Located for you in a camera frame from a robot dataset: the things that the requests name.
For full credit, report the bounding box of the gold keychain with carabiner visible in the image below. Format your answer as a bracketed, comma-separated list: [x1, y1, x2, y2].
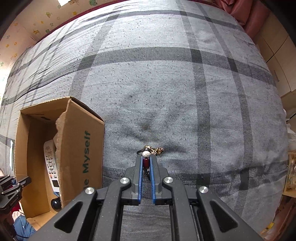
[137, 145, 164, 176]

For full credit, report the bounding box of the blue jacket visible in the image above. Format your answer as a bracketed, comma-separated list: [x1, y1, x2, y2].
[14, 215, 36, 241]

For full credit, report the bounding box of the white remote control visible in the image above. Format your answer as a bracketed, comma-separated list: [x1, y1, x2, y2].
[44, 140, 60, 193]

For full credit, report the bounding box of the white smartphone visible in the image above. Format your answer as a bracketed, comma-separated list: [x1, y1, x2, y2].
[9, 140, 14, 171]

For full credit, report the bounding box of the brown cardboard box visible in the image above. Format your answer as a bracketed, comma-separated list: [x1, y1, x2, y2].
[14, 96, 105, 229]

